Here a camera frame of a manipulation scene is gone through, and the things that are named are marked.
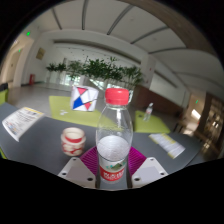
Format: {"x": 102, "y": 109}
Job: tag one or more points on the lime green chair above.
{"x": 3, "y": 97}

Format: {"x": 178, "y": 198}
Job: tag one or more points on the white illustrated magazine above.
{"x": 21, "y": 121}

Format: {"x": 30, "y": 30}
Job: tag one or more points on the clear red-capped water bottle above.
{"x": 113, "y": 150}

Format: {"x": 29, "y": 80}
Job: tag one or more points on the framed wall picture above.
{"x": 40, "y": 53}

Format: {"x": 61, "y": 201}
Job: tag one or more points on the red blue white cube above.
{"x": 83, "y": 98}

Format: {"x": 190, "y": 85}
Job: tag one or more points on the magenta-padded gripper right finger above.
{"x": 150, "y": 171}

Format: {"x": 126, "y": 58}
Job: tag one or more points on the large lime green table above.
{"x": 66, "y": 113}

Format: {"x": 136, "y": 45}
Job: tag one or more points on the red floral cup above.
{"x": 73, "y": 141}

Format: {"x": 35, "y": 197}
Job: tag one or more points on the red floor box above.
{"x": 31, "y": 79}

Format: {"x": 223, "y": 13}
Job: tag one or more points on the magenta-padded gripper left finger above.
{"x": 75, "y": 171}

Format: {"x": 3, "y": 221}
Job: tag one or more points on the small lime green table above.
{"x": 151, "y": 126}

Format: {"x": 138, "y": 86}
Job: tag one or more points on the white yellow-edged booklet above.
{"x": 166, "y": 145}

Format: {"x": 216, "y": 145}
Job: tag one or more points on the green exit sign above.
{"x": 28, "y": 33}

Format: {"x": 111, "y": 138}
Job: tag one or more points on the small clear water bottle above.
{"x": 148, "y": 112}

